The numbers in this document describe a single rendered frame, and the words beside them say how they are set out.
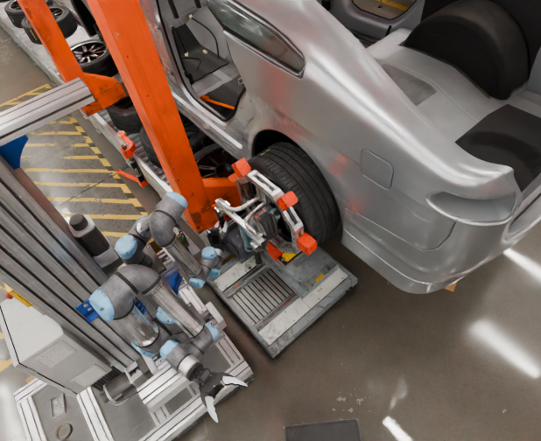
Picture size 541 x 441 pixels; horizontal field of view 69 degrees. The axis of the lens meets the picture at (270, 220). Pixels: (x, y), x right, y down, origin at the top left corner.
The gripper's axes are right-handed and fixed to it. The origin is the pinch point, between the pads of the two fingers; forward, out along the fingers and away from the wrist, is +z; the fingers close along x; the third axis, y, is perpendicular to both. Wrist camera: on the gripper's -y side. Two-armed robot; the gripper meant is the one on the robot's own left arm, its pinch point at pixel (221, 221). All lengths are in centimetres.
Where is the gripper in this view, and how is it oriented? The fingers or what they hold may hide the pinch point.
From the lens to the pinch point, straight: 238.5
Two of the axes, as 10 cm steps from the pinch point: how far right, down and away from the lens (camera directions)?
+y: 1.1, 6.1, 7.9
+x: 9.9, 0.0, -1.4
